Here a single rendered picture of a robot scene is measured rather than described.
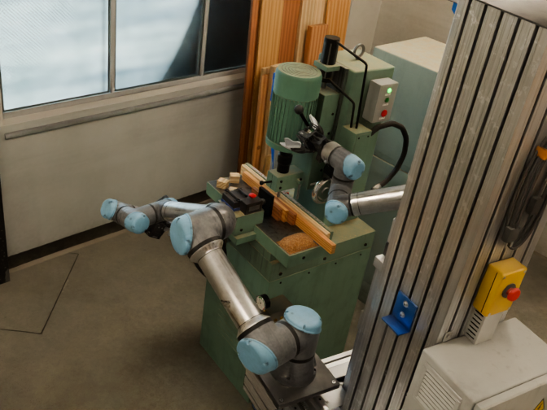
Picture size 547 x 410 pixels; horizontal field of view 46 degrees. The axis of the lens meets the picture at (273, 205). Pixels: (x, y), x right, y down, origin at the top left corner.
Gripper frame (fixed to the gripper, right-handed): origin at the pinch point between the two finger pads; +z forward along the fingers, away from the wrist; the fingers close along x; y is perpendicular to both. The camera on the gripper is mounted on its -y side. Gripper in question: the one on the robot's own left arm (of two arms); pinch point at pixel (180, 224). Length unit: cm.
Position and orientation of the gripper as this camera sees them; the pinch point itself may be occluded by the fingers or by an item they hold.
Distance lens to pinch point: 257.3
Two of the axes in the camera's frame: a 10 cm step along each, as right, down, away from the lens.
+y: -5.2, 8.4, 1.7
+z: 6.2, 2.4, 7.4
